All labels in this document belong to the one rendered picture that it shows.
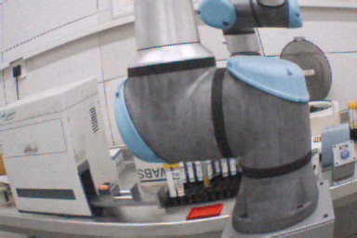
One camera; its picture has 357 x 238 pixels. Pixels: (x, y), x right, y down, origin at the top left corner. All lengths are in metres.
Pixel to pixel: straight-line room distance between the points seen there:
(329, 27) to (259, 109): 1.06
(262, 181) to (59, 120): 0.57
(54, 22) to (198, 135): 1.23
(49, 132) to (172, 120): 0.51
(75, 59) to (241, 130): 1.18
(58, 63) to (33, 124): 0.68
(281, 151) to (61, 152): 0.61
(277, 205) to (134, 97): 0.24
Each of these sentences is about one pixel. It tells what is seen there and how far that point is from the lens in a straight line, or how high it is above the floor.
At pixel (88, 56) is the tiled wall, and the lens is 1.78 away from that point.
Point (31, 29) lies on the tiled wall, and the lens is 1.90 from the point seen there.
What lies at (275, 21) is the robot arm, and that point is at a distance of 0.97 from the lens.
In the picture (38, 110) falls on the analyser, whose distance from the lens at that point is 1.16.
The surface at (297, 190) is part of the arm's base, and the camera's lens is 0.70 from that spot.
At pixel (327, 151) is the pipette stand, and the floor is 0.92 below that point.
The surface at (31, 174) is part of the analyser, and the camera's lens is 1.22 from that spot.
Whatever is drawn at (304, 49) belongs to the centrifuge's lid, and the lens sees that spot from 1.62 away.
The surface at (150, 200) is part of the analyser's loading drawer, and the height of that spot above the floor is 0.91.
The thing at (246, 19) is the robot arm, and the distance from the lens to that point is 0.98.
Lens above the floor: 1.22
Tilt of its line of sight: 8 degrees down
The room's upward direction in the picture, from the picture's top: 10 degrees counter-clockwise
